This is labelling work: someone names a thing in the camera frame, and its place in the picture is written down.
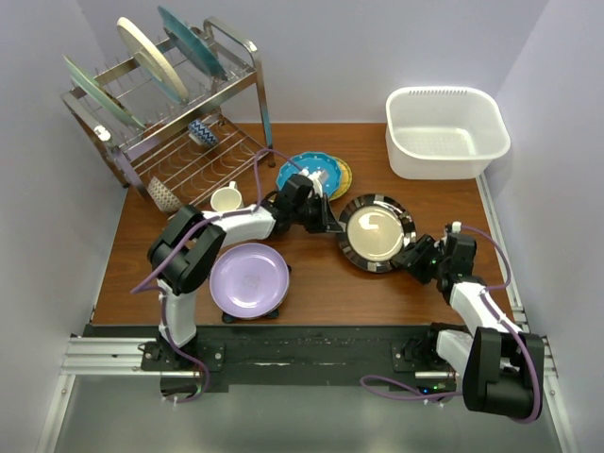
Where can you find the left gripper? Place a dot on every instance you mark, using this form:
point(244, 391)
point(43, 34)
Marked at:
point(327, 223)

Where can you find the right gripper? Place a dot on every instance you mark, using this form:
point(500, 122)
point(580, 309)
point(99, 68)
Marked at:
point(411, 257)

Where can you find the black striped cream plate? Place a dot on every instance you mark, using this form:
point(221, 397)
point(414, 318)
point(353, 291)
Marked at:
point(376, 228)

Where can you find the blue polka dot plate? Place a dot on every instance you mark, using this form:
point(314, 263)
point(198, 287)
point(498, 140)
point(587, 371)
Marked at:
point(313, 162)

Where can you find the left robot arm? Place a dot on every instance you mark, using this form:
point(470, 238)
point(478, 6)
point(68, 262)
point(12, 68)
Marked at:
point(184, 253)

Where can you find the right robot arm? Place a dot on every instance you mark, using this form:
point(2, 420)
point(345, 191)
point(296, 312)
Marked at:
point(501, 366)

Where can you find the white plastic bin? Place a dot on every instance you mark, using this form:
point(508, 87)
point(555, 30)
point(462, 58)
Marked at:
point(443, 132)

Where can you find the yellow patterned plate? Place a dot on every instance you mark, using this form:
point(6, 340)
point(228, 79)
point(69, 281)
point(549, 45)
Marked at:
point(345, 181)

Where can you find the purple plate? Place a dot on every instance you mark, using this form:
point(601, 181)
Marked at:
point(249, 253)

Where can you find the white cup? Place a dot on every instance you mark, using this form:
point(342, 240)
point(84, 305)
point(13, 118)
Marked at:
point(227, 198)

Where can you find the blue zigzag bowl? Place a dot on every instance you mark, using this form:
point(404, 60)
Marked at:
point(201, 134)

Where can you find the grey patterned cup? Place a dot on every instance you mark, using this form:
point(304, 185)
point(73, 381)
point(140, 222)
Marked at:
point(164, 198)

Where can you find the metal dish rack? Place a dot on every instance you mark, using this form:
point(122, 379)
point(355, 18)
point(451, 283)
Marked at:
point(183, 115)

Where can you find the teal plate in rack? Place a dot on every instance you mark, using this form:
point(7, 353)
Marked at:
point(190, 45)

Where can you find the cream plate in rack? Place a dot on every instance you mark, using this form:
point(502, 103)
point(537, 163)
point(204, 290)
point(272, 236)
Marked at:
point(149, 57)

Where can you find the green plate in rack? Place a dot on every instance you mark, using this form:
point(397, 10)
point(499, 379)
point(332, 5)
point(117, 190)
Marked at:
point(92, 88)

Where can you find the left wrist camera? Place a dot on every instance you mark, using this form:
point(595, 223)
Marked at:
point(317, 178)

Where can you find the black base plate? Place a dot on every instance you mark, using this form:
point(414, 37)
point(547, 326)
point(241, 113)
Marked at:
point(278, 355)

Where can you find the aluminium rail frame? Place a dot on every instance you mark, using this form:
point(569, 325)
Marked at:
point(77, 364)

